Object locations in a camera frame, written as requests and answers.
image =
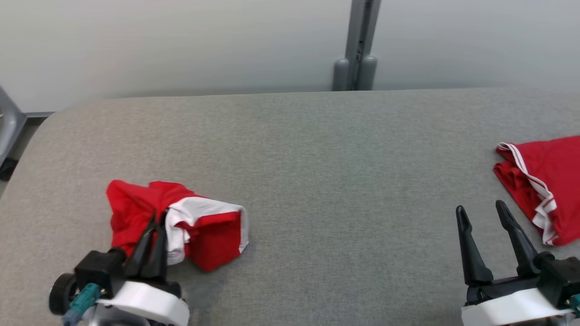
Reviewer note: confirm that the teal right camera connector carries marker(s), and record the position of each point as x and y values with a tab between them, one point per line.
576	304

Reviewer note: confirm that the teal left camera connector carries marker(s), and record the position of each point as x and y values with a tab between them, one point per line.
81	301

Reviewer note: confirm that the grey metal partition post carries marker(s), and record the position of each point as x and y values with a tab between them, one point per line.
360	40

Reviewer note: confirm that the red white sports shorts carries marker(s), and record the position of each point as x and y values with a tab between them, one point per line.
213	235

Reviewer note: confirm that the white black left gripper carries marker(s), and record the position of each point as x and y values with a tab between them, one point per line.
145	303

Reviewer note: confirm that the teal camera connector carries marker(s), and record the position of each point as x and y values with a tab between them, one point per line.
576	304
81	301

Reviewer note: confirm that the grey metal frame leg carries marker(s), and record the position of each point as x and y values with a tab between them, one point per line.
9	131

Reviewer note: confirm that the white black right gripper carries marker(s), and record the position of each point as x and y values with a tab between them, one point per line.
507	308

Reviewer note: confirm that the red white basketball jersey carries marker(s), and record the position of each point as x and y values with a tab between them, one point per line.
553	181

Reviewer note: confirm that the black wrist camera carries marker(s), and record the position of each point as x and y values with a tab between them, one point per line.
97	271
562	276

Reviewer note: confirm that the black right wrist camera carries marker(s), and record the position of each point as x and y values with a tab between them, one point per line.
562	276

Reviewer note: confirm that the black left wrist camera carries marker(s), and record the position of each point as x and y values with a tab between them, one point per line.
97	271

